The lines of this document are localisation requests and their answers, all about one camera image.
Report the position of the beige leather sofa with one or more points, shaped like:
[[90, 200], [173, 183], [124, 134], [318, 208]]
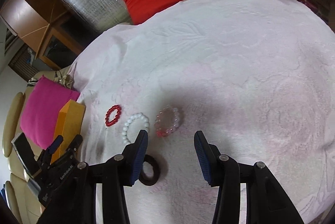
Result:
[[22, 202]]

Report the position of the magenta pillow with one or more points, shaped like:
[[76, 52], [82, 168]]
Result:
[[39, 116]]

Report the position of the wooden cabinet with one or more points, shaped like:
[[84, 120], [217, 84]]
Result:
[[54, 34]]

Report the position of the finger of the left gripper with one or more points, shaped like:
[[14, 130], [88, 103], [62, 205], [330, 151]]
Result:
[[68, 151], [47, 154]]

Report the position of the smartphone on left gripper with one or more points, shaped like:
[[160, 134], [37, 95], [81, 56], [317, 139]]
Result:
[[25, 155]]

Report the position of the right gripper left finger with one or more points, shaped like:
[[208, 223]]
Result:
[[126, 167]]

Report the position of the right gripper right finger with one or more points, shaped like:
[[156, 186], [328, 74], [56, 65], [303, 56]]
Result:
[[217, 168]]

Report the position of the orange cardboard box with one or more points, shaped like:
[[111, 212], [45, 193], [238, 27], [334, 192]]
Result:
[[68, 125]]

